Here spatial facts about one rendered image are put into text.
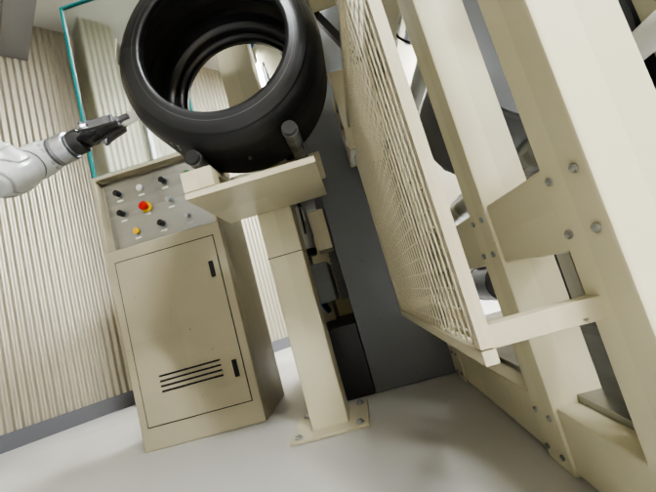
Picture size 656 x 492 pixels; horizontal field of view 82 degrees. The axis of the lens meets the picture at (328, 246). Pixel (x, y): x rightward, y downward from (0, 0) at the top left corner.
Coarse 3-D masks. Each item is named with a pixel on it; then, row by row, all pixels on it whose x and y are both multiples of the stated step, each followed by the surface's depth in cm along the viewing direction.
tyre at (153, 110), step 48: (144, 0) 107; (192, 0) 122; (240, 0) 126; (288, 0) 104; (144, 48) 119; (192, 48) 135; (288, 48) 102; (144, 96) 104; (288, 96) 102; (192, 144) 105; (240, 144) 105
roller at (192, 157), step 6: (192, 150) 104; (186, 156) 104; (192, 156) 104; (198, 156) 104; (186, 162) 104; (192, 162) 104; (198, 162) 105; (204, 162) 107; (210, 162) 113; (216, 168) 116; (222, 174) 121; (228, 180) 127
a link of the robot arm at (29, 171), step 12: (0, 144) 100; (0, 156) 99; (12, 156) 101; (24, 156) 105; (36, 156) 110; (0, 168) 97; (12, 168) 99; (24, 168) 103; (36, 168) 107; (0, 180) 97; (12, 180) 99; (24, 180) 102; (36, 180) 107; (0, 192) 99; (12, 192) 100; (24, 192) 106
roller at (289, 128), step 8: (288, 120) 103; (288, 128) 103; (296, 128) 103; (288, 136) 103; (296, 136) 105; (288, 144) 112; (296, 144) 110; (304, 144) 116; (296, 152) 116; (304, 152) 118; (296, 160) 125
